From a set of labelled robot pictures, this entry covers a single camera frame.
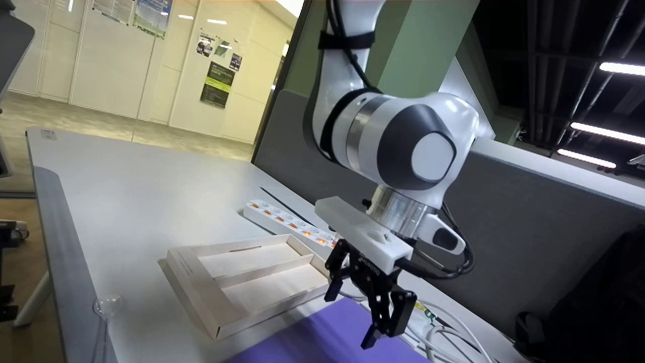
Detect grey desk partition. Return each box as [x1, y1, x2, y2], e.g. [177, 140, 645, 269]
[251, 90, 645, 333]

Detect blue purple mat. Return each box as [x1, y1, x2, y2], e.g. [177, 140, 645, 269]
[226, 298, 429, 363]

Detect wall posters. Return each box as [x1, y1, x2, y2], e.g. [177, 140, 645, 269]
[195, 34, 242, 108]

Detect wooden divided tray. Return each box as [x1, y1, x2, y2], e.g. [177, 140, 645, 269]
[158, 234, 328, 339]

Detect white cable bundle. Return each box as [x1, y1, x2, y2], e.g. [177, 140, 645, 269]
[339, 280, 496, 363]

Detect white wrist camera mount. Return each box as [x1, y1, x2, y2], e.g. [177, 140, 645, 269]
[315, 197, 412, 275]

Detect clear plastic spoon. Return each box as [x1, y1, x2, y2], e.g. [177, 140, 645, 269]
[93, 295, 122, 363]

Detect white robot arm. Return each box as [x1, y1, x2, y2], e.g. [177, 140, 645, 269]
[308, 0, 480, 349]

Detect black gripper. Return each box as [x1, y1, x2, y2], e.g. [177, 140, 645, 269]
[324, 239, 416, 349]

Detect green pillar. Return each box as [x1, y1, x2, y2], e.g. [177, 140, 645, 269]
[280, 0, 480, 96]

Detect white power strip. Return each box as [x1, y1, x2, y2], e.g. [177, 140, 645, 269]
[240, 199, 339, 248]

